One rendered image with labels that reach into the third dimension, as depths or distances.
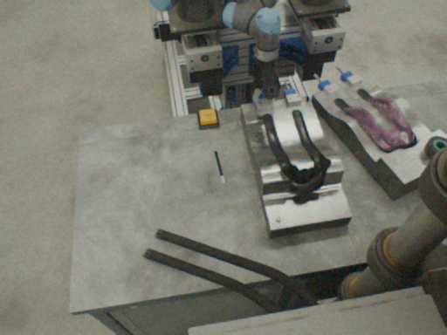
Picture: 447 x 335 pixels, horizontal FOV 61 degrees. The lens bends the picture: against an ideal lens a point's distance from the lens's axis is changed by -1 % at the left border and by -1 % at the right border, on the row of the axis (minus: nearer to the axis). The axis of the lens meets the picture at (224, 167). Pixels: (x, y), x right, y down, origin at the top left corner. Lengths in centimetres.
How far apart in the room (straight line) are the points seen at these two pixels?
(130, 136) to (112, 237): 42
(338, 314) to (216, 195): 88
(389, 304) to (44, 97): 280
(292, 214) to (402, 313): 75
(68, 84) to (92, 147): 159
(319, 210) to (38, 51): 275
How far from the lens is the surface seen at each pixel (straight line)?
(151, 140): 148
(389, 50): 330
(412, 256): 70
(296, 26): 172
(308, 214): 123
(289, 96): 145
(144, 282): 123
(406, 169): 135
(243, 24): 125
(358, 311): 50
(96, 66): 315
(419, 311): 53
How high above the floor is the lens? 194
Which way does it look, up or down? 56 degrees down
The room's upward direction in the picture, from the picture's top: 3 degrees counter-clockwise
